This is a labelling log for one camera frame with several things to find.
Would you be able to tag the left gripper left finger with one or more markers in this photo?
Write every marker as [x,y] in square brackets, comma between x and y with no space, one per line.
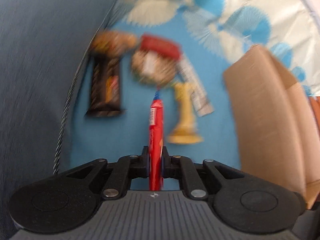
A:
[124,171]

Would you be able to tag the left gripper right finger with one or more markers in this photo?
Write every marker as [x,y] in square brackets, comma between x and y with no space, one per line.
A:
[184,170]

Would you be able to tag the red wafer bar packet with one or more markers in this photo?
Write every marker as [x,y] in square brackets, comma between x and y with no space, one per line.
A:
[156,143]

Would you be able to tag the yellow snack bar packet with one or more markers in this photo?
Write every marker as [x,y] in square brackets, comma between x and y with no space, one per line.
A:
[185,131]

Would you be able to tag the black truffle snack bar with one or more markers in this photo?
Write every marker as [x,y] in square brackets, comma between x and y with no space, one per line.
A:
[105,95]

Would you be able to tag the silver stick sachet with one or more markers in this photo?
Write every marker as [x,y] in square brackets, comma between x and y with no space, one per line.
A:
[199,97]

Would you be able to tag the round puffed grain cake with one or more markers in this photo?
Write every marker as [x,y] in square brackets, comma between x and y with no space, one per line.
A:
[152,68]

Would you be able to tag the small red snack packet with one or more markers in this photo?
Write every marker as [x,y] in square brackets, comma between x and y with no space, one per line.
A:
[162,46]

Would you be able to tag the bag of small cookies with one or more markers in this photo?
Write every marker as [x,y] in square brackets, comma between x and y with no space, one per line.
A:
[112,43]

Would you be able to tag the brown cardboard box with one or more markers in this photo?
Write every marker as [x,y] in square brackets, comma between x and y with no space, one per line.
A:
[278,136]

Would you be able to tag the blue fan-pattern sofa cover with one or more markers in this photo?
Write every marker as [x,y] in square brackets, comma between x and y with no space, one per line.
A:
[213,34]

